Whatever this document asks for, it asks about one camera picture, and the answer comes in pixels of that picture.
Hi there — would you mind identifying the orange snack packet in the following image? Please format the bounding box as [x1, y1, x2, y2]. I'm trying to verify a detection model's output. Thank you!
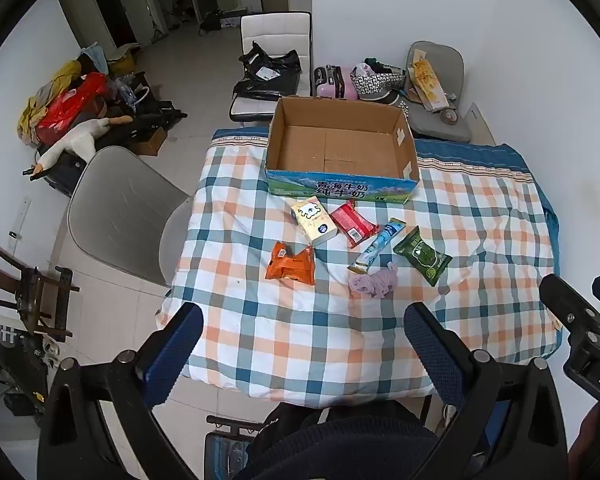
[265, 241, 316, 286]

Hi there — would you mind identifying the black backpack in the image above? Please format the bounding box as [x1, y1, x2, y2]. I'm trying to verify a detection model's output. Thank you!
[198, 10, 227, 37]

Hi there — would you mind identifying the black white patterned bag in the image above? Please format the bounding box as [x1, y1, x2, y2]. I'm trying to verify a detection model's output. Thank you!
[350, 62, 409, 104]

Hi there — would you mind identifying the red snack packet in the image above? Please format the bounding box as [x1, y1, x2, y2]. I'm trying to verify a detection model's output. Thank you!
[329, 200, 380, 250]

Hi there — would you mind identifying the grey shell chair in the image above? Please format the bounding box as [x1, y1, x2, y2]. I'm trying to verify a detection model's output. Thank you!
[67, 146, 194, 287]

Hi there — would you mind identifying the white padded chair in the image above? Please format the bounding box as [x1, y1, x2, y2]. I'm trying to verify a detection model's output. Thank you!
[229, 11, 314, 124]

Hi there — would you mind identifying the red plastic bag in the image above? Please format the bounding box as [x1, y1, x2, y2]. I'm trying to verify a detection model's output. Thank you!
[35, 72, 112, 144]

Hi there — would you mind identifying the open cardboard box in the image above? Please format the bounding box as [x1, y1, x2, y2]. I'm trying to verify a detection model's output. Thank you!
[265, 96, 421, 204]

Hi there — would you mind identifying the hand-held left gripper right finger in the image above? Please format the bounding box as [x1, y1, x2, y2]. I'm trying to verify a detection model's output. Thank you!
[404, 302, 569, 480]

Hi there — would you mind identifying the dark wooden chair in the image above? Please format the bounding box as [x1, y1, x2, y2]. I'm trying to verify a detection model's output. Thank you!
[0, 237, 81, 344]

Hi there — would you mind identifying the black suitcase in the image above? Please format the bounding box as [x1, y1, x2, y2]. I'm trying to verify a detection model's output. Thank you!
[24, 149, 98, 197]

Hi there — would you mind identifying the purple soft cloth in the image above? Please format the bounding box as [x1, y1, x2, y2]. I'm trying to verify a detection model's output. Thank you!
[348, 262, 399, 299]

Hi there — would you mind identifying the grey padded chair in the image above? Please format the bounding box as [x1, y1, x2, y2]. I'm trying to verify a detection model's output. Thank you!
[404, 41, 474, 143]

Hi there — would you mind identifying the cream tissue pack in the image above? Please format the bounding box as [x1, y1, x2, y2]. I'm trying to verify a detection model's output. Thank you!
[290, 197, 339, 247]

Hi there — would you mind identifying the white goose plush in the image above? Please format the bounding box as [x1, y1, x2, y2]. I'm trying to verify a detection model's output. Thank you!
[34, 115, 134, 177]

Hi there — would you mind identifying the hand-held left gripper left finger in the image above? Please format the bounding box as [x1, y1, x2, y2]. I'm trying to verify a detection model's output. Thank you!
[37, 302, 204, 480]

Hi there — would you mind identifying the green snack packet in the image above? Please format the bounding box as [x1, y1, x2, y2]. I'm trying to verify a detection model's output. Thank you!
[392, 226, 453, 288]

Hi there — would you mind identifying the long blue packet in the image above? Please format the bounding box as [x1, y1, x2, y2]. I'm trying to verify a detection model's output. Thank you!
[348, 217, 406, 275]

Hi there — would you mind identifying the person's dark clothing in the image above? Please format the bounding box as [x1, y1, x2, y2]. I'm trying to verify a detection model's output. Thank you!
[240, 400, 443, 480]

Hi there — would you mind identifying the pink suitcase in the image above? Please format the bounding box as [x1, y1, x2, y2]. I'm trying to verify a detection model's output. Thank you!
[313, 65, 362, 100]

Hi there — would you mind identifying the yellow cloth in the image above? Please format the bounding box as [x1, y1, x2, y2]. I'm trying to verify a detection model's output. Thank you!
[18, 60, 82, 137]

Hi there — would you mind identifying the checked blanket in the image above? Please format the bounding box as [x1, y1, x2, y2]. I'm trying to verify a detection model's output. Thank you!
[156, 129, 564, 408]

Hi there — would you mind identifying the brown carton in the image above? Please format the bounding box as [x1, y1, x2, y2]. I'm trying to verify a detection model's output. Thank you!
[129, 126, 167, 157]

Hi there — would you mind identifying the yellow printed paper bag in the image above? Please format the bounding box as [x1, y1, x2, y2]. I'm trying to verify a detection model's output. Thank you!
[410, 50, 456, 112]

